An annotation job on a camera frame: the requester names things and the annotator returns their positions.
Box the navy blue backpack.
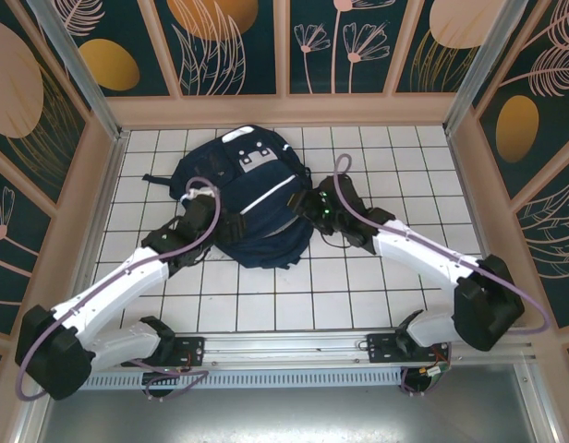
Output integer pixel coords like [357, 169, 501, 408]
[143, 124, 313, 271]

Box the small green circuit board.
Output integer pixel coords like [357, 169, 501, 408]
[418, 363, 452, 384]

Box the aluminium side rail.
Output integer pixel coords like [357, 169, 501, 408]
[60, 131, 131, 334]

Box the aluminium mounting rail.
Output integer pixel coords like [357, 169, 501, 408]
[32, 326, 538, 370]

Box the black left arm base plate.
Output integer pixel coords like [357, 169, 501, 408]
[163, 336, 206, 368]

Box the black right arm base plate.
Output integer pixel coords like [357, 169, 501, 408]
[366, 332, 452, 365]

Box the slotted grey cable duct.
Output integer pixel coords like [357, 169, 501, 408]
[80, 368, 406, 391]

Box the aluminium corner post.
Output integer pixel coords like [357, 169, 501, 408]
[25, 0, 129, 144]
[442, 0, 529, 138]

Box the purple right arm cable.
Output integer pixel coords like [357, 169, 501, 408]
[333, 153, 552, 398]

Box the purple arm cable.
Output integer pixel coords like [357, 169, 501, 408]
[17, 176, 221, 401]
[333, 153, 552, 398]

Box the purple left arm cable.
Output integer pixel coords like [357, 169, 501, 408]
[17, 176, 221, 401]

